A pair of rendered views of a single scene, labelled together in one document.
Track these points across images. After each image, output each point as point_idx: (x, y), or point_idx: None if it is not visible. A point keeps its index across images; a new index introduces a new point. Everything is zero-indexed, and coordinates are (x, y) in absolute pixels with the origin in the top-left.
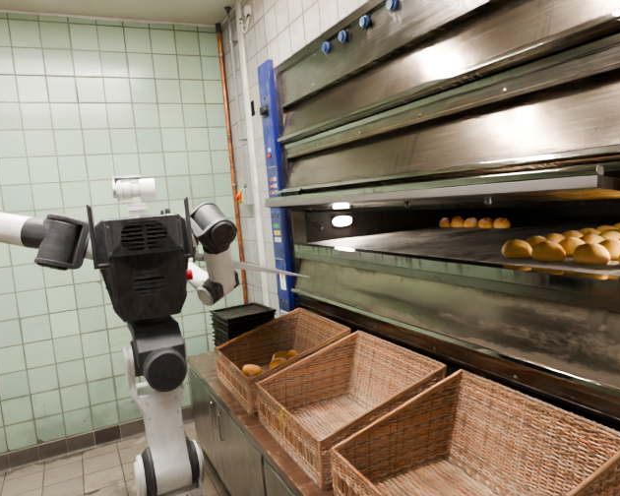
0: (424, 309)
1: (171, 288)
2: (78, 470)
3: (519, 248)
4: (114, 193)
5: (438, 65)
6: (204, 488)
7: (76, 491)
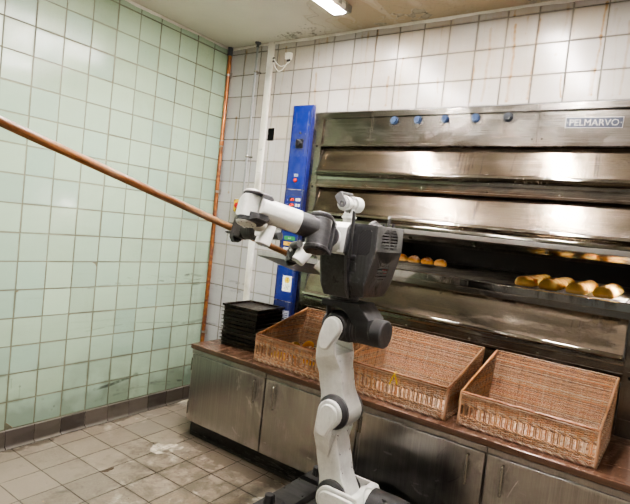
0: (465, 312)
1: (387, 278)
2: (66, 454)
3: (529, 281)
4: (345, 204)
5: (511, 167)
6: (220, 459)
7: (87, 470)
